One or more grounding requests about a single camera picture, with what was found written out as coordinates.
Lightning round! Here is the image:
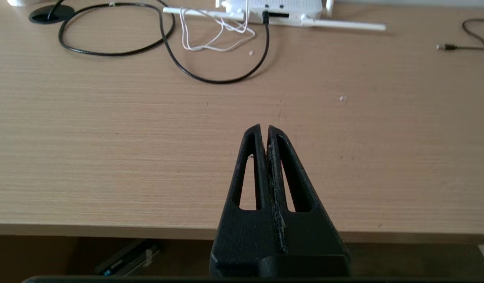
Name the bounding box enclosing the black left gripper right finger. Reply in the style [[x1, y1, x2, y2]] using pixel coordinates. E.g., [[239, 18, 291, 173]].
[[267, 125, 351, 276]]

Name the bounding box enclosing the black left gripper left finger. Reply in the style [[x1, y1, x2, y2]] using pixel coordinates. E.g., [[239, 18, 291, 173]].
[[210, 124, 284, 277]]

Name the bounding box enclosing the black ethernet cable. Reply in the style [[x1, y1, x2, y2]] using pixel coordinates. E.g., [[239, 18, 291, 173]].
[[48, 0, 271, 85]]

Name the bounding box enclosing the white adapter cable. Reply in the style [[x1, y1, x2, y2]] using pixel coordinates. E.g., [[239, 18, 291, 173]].
[[180, 0, 256, 52]]

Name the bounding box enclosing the white router with antennas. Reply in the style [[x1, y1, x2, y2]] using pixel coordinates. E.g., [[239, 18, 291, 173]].
[[163, 0, 386, 31]]

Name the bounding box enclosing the dark object under desk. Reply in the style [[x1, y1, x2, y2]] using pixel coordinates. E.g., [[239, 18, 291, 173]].
[[95, 240, 162, 277]]

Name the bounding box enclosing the black round desk grommet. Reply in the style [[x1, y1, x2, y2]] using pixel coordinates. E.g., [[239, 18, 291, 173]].
[[29, 5, 75, 25]]

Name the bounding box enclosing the black usb charging cable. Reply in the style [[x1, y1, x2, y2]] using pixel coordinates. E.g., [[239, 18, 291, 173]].
[[436, 18, 484, 52]]

